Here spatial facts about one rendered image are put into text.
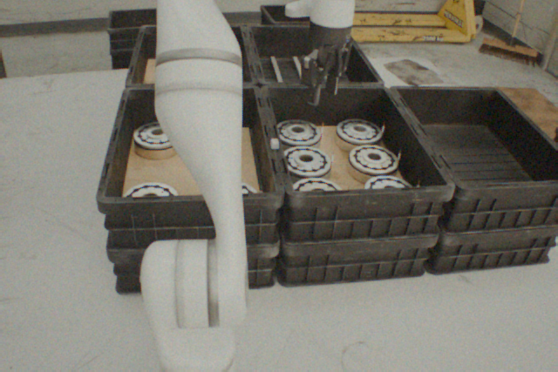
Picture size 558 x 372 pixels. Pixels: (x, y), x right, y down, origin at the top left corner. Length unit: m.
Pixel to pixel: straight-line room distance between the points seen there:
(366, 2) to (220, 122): 4.19
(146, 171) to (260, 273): 0.31
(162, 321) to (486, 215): 0.66
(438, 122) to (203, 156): 0.88
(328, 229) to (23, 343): 0.56
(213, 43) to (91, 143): 0.92
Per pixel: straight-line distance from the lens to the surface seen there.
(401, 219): 0.91
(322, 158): 1.02
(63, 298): 0.99
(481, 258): 1.07
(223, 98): 0.50
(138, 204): 0.80
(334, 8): 0.86
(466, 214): 0.96
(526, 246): 1.12
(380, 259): 0.97
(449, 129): 1.29
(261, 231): 0.85
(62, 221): 1.15
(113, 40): 2.52
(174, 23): 0.53
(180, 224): 0.83
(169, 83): 0.51
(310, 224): 0.86
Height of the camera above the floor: 1.43
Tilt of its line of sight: 35 degrees down
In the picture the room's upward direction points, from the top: 5 degrees clockwise
